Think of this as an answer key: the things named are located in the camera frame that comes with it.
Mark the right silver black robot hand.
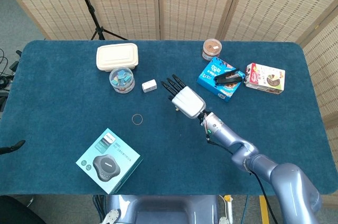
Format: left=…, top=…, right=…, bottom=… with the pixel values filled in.
left=160, top=74, right=207, bottom=119

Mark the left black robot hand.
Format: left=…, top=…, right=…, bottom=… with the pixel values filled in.
left=0, top=140, right=26, bottom=155

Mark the blue cookie box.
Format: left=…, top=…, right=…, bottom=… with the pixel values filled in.
left=196, top=57, right=246, bottom=103

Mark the small white box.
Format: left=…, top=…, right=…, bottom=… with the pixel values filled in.
left=142, top=79, right=158, bottom=93

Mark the black stapler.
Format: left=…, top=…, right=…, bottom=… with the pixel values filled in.
left=213, top=68, right=246, bottom=86

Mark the clear jar with brown contents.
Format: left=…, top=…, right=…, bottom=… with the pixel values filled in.
left=202, top=38, right=223, bottom=61

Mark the black chair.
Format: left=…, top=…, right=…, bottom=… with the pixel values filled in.
left=0, top=194, right=47, bottom=224

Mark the clear jar of coloured clips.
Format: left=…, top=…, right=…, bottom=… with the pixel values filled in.
left=109, top=67, right=136, bottom=94

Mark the blue felt table cover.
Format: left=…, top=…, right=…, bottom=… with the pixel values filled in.
left=0, top=40, right=338, bottom=196

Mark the white red cake box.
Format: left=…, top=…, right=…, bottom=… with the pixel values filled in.
left=245, top=62, right=286, bottom=96

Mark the beige lidded lunch box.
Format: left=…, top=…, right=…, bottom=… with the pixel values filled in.
left=96, top=43, right=139, bottom=72

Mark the teal Philips speaker box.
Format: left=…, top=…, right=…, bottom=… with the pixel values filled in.
left=75, top=128, right=144, bottom=195

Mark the bamboo folding screen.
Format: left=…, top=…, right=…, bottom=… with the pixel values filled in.
left=0, top=0, right=338, bottom=129

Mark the blue-grey robot torso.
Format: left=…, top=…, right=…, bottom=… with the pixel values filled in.
left=100, top=194, right=230, bottom=224

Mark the black tripod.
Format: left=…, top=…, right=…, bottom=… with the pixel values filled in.
left=71, top=0, right=129, bottom=41

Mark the black floor cables bundle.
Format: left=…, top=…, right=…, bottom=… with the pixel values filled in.
left=0, top=48, right=22, bottom=111

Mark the white power cord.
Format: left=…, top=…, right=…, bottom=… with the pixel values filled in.
left=219, top=194, right=234, bottom=224

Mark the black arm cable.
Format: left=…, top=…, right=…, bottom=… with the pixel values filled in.
left=205, top=134, right=278, bottom=224

